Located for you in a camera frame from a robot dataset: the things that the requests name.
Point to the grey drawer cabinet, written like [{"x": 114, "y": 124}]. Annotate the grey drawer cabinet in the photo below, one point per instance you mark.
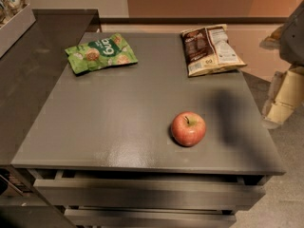
[{"x": 102, "y": 147}]

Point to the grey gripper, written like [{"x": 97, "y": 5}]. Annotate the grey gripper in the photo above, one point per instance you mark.
[{"x": 293, "y": 45}]

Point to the brown chip bag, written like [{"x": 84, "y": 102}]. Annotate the brown chip bag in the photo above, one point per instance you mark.
[{"x": 207, "y": 51}]

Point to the snack packs in box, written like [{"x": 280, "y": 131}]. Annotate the snack packs in box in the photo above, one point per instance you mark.
[{"x": 9, "y": 8}]

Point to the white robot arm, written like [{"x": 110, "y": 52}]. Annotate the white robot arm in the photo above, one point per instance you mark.
[{"x": 288, "y": 39}]

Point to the green snack bag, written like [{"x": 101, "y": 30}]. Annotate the green snack bag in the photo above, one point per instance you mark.
[{"x": 113, "y": 51}]

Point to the grey snack box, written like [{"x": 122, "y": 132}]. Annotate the grey snack box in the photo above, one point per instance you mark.
[{"x": 15, "y": 28}]

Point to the red apple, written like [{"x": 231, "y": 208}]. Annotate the red apple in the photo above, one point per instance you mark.
[{"x": 188, "y": 128}]

